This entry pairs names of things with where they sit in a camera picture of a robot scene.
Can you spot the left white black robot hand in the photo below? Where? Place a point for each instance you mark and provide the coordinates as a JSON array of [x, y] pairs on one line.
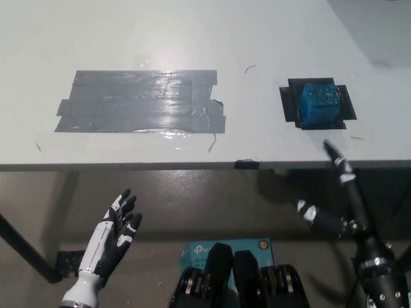
[[110, 237]]

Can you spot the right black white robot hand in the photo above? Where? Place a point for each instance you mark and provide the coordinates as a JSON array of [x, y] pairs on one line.
[[374, 247]]

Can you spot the blue rubik's cube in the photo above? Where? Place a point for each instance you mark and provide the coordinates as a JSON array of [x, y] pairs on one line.
[[318, 104]]

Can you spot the black table leg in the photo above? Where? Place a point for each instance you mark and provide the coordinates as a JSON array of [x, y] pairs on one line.
[[30, 250]]

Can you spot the clear tape strip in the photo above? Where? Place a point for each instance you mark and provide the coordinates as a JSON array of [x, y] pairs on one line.
[[122, 141]]

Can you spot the teal router box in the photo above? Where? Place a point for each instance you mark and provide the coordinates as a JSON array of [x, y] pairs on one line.
[[250, 249]]

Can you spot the small black tape piece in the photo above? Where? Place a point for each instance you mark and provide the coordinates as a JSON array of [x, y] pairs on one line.
[[246, 164]]

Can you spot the black tape square mark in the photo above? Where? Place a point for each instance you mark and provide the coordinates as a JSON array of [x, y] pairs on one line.
[[290, 102]]

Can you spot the black floor bracket plate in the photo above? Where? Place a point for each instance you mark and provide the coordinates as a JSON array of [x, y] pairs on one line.
[[69, 264]]

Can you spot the grey duct tape patch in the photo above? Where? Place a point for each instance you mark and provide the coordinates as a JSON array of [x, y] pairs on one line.
[[138, 102]]

